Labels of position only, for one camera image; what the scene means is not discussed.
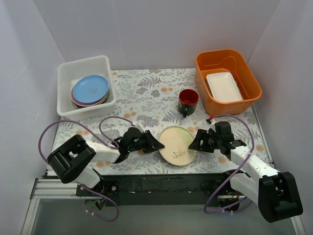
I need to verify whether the red black cup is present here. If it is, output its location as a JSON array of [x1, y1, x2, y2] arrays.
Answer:
[[178, 89, 199, 118]]

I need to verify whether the white rectangular plate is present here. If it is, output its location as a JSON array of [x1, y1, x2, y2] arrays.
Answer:
[[206, 72, 243, 103]]

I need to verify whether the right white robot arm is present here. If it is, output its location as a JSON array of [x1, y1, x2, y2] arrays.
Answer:
[[188, 121, 303, 223]]

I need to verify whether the orange plastic bin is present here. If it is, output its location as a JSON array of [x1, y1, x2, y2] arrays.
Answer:
[[195, 49, 262, 116]]

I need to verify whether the pink round plate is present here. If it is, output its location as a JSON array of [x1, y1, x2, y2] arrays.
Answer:
[[71, 91, 110, 107]]

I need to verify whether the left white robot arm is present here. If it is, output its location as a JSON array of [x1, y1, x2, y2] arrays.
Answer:
[[47, 127, 165, 196]]

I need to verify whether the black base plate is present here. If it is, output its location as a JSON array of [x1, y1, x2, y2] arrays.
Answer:
[[44, 171, 279, 206]]

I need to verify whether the floral table mat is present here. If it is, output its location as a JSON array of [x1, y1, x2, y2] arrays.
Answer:
[[47, 68, 269, 176]]

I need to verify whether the white translucent plastic bin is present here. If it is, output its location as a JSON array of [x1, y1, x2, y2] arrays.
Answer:
[[57, 55, 117, 121]]

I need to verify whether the blue round plate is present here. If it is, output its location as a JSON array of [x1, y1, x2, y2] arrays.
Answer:
[[72, 75, 109, 103]]

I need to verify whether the aluminium rail frame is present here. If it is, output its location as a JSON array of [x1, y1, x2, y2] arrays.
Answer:
[[22, 179, 305, 235]]

